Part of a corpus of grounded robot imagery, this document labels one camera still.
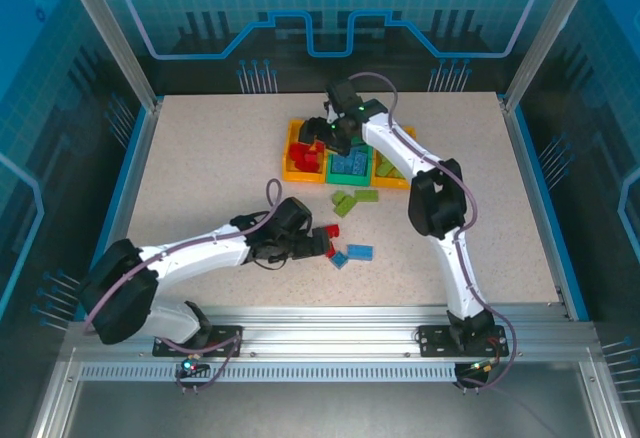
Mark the yellow plastic bin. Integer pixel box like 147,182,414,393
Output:
281,117,332,185
370,126,418,191

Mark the green plastic bin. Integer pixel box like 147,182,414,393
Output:
324,145,377,188

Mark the grey metal lower shelf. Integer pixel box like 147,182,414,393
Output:
64,381,601,438

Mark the power connector with green light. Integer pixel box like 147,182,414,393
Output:
180,355,210,378

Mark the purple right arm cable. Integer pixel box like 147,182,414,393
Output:
348,71,519,395

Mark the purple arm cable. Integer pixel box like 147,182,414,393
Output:
82,179,284,395
348,71,519,395

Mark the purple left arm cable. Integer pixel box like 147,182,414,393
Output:
82,179,284,395

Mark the aluminium mounting rail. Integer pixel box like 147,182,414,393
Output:
62,305,599,365

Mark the slotted grey cable duct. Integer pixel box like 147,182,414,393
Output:
77,363,459,384

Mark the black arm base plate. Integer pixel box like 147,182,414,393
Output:
152,325,245,359
417,324,510,358

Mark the aluminium side rail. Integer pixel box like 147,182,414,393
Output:
499,95,574,319
82,100,164,322

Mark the aluminium frame post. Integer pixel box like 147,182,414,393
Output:
502,0,604,112
54,0,164,112

